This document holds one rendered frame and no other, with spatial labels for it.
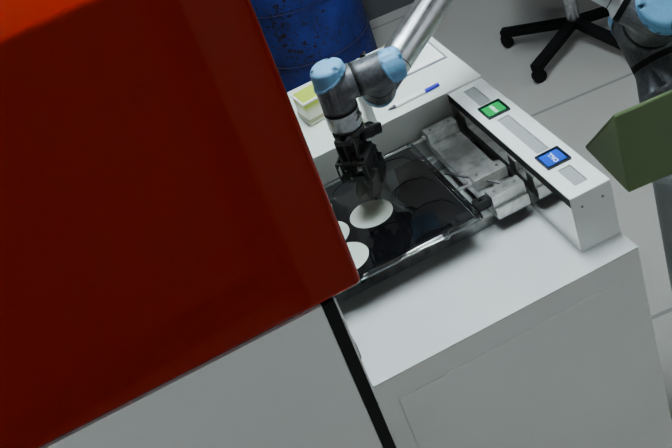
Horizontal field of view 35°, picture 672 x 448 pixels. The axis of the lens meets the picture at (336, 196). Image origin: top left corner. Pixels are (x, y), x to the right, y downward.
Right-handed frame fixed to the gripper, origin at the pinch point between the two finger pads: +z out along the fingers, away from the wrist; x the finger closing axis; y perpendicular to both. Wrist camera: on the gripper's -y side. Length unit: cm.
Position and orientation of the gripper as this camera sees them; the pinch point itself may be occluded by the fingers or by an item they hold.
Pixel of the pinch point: (375, 192)
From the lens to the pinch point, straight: 240.6
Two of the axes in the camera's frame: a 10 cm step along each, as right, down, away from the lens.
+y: -2.6, 6.3, -7.3
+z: 3.0, 7.7, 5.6
